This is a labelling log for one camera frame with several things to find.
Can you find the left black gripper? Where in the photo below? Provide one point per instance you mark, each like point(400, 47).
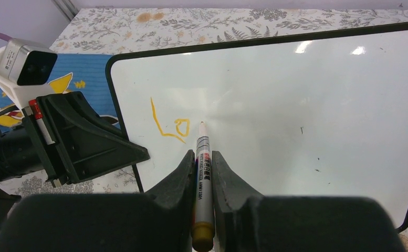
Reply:
point(73, 142)

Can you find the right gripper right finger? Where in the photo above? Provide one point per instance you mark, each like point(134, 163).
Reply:
point(247, 220)

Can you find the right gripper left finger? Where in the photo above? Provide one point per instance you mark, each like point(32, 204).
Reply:
point(157, 220)

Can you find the white marker pen yellow end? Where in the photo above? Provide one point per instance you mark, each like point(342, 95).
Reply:
point(203, 227)

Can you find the small black-framed whiteboard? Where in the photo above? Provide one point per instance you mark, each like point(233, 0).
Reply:
point(309, 114)

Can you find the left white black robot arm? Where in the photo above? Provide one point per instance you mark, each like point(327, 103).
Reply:
point(18, 156)

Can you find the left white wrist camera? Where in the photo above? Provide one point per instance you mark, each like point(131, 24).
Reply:
point(25, 67)

